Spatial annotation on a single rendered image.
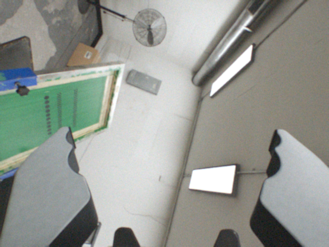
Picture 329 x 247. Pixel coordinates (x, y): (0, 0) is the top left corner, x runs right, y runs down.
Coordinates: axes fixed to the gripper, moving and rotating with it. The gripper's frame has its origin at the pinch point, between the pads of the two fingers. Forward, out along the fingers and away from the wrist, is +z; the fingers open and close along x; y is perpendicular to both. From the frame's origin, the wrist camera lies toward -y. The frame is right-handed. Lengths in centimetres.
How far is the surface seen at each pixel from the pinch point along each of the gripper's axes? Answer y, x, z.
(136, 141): 212, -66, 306
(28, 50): 6, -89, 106
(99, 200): 282, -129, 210
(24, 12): -24, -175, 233
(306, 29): -7, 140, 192
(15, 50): 5, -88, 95
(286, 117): 66, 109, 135
